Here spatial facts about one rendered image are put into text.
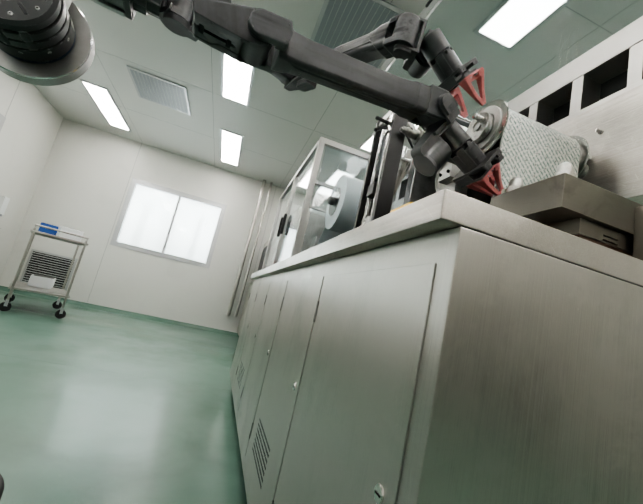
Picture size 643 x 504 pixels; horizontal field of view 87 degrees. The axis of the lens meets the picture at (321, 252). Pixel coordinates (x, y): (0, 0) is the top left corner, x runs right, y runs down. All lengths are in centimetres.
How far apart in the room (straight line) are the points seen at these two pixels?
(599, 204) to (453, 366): 42
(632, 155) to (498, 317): 74
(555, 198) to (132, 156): 641
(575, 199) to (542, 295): 23
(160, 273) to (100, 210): 137
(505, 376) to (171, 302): 592
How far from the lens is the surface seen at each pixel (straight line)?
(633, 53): 131
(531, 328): 51
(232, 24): 65
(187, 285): 618
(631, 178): 111
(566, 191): 69
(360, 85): 71
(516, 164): 93
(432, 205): 46
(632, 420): 67
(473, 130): 99
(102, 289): 641
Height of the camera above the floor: 72
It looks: 10 degrees up
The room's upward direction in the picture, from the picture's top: 13 degrees clockwise
